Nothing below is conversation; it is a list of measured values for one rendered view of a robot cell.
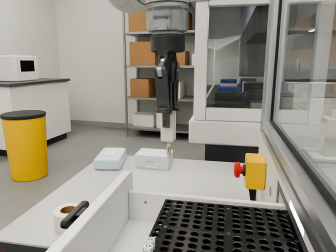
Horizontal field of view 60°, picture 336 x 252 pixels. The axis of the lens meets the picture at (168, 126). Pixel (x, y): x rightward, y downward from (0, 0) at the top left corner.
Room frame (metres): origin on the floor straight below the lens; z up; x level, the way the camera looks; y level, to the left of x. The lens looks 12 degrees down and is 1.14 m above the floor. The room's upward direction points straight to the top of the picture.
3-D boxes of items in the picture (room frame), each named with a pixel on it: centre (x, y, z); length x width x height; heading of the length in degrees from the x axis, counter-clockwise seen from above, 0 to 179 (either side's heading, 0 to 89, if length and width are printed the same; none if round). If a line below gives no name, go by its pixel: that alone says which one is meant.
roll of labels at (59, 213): (0.63, 0.24, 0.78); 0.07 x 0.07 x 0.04
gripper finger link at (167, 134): (0.65, 0.00, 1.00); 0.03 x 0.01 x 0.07; 73
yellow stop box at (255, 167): (0.69, -0.21, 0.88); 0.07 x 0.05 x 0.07; 169
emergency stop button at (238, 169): (0.69, -0.18, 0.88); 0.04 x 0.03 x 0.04; 169
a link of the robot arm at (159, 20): (0.65, 0.00, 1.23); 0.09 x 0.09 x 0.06
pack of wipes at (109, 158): (1.06, 0.22, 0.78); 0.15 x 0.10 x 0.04; 179
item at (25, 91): (3.94, 1.96, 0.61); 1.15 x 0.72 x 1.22; 164
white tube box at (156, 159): (1.04, 0.05, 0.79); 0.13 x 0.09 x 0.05; 78
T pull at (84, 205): (0.42, 0.14, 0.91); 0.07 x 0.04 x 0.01; 169
